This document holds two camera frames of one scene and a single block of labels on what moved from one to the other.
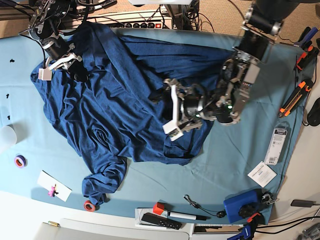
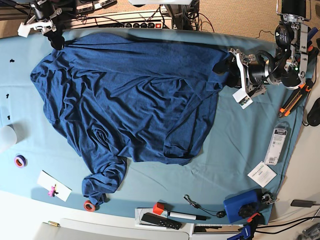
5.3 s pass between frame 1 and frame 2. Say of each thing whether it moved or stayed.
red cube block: stayed
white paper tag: stayed
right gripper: moved
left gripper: moved
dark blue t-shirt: stayed
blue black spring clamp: stayed
